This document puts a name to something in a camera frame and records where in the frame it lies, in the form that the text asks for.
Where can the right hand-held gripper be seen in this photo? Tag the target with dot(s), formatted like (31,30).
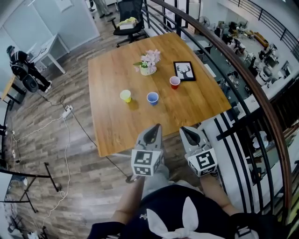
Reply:
(203,161)

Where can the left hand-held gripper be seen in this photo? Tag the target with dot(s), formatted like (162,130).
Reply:
(142,161)

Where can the blue paper cup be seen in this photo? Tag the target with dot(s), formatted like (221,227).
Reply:
(152,97)

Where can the yellow paper cup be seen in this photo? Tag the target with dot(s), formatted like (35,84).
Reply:
(125,95)

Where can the red paper cup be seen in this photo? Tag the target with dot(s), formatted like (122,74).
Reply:
(175,81)

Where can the person's left forearm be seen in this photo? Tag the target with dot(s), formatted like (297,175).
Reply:
(128,200)

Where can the person's right forearm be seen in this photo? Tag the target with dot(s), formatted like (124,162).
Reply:
(213,193)

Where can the black framed deer picture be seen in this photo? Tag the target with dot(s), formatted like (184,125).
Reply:
(184,71)

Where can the person's dark top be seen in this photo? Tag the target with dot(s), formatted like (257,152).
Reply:
(168,205)

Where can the pink flowers in white pot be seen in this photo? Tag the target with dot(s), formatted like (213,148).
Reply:
(149,61)

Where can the white bow cloth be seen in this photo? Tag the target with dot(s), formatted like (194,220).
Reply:
(190,217)

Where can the white power strip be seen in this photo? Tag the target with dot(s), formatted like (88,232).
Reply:
(67,112)

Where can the black railing with wooden handrail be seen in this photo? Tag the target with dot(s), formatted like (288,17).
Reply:
(279,130)

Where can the white box with yellow cloth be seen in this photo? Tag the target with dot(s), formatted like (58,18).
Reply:
(127,24)

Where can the yellow sofa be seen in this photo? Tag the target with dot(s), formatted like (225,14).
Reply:
(261,38)

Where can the black office chair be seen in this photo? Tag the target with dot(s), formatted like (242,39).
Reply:
(130,11)

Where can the black round device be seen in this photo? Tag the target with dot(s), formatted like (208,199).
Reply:
(30,82)

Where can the white desk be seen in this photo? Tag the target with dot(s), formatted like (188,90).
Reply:
(50,44)

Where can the yellow top black leg table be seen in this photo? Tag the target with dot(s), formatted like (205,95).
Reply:
(9,85)

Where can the black frame glass desk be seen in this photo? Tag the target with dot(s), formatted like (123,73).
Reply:
(50,175)

